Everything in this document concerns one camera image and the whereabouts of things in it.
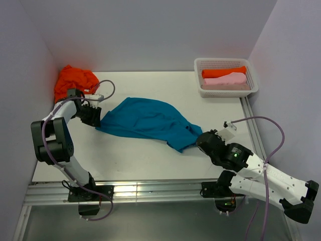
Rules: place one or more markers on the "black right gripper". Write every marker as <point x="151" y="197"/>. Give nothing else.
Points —
<point x="214" y="131"/>

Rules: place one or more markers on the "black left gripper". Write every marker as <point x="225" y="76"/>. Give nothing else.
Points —
<point x="95" y="120"/>

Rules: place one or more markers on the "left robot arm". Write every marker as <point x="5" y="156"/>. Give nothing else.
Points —
<point x="53" y="144"/>

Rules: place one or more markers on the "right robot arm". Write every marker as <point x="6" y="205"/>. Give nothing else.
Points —
<point x="245" y="173"/>

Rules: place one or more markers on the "crumpled orange t shirt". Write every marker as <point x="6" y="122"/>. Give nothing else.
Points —
<point x="70" y="77"/>

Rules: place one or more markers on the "rolled beige t shirt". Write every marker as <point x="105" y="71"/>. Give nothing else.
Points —
<point x="227" y="87"/>

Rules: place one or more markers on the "white plastic basket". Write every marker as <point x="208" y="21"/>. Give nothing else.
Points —
<point x="224" y="63"/>

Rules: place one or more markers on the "rolled pink t shirt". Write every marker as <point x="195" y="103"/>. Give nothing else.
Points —
<point x="233" y="78"/>

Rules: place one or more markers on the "rolled orange t shirt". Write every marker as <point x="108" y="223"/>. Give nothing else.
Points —
<point x="215" y="73"/>

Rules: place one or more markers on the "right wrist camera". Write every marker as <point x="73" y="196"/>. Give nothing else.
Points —
<point x="228" y="132"/>

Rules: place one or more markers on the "aluminium right rail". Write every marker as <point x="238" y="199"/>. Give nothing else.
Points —
<point x="253" y="129"/>

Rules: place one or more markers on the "aluminium rail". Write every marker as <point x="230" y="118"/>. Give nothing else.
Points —
<point x="253" y="129"/>
<point x="124" y="192"/>

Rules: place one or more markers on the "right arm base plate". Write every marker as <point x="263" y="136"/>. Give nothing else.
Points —
<point x="214" y="190"/>

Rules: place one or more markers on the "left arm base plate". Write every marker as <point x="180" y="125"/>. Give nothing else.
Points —
<point x="77" y="194"/>

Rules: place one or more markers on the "aluminium front rail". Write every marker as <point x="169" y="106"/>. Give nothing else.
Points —
<point x="124" y="192"/>

